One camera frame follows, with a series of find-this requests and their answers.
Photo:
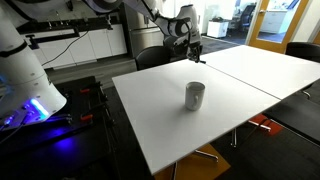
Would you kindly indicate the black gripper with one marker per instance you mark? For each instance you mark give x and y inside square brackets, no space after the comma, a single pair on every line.
[194,49]

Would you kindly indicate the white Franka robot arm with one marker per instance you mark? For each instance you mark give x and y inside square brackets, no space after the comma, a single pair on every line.
[20,73]

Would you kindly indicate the white ceramic mug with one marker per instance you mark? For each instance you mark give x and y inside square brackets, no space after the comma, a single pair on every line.
[193,100]

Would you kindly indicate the white low cabinet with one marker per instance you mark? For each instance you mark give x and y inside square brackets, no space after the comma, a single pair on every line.
[217,30]

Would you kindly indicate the black chair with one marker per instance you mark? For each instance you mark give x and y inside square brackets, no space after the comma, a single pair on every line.
[150,56]
[296,113]
[303,50]

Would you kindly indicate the stainless steel fridge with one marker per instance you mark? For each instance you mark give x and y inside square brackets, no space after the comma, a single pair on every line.
[140,36]

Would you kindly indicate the orange wooden glass door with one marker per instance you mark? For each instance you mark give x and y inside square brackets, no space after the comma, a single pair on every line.
[255,36]

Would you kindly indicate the dark office chair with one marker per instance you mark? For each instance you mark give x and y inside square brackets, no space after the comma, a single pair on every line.
[248,15]

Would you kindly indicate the white office cabinet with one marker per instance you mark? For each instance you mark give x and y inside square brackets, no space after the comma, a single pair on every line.
[273,21]

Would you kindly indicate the metal table leg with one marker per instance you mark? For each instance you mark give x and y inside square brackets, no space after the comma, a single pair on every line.
[234,138]
[206,155]

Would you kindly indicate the white kitchen cabinets dark counter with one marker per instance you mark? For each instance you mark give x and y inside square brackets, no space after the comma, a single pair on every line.
[100,43]

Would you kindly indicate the tan wooden board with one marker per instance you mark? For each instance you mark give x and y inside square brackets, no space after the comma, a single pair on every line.
[200,170]

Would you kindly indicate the orange black bar clamp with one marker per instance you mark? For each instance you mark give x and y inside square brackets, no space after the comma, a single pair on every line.
[87,117]
[85,90]

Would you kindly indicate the black hanging tool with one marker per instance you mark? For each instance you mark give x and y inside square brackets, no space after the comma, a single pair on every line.
[69,5]

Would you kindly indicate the black bar fixture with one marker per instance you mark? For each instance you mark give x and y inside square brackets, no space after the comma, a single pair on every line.
[53,36]

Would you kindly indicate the black robot stand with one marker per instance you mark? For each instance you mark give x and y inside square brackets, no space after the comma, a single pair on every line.
[76,143]

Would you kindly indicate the orange table base plate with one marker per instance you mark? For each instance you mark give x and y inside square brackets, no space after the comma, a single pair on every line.
[266,125]

